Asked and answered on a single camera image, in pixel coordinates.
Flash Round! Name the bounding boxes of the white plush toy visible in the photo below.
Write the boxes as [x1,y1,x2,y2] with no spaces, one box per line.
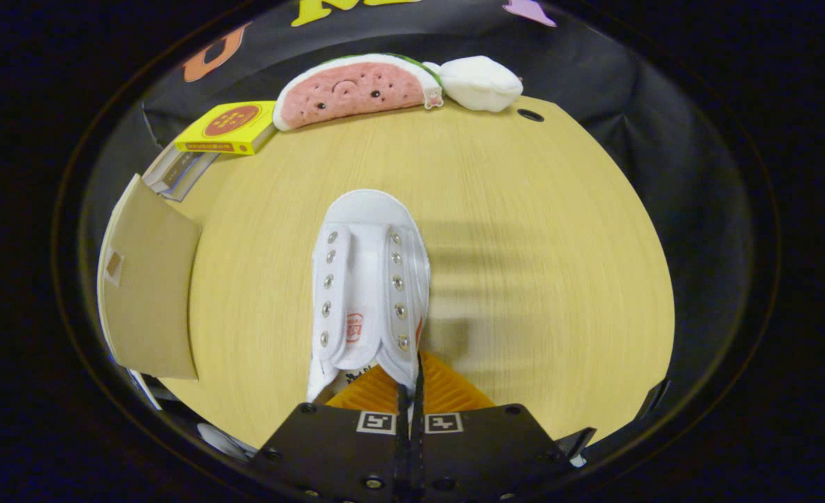
[423,56,525,113]

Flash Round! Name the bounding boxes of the beige book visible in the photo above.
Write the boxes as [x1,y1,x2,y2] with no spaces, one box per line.
[141,143,221,203]

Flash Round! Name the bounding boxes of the white canvas shoe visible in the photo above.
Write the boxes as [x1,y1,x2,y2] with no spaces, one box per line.
[305,189,432,404]

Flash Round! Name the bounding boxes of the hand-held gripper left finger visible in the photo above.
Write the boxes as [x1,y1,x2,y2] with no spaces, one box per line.
[251,363,409,503]

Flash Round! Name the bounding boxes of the watermelon slice plush toy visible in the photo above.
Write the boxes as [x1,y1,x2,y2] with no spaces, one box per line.
[272,54,444,132]

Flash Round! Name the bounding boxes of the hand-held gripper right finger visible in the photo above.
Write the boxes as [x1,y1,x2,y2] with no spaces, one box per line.
[412,351,574,503]

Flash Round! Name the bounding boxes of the yellow book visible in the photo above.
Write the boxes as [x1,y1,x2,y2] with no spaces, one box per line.
[174,101,278,156]

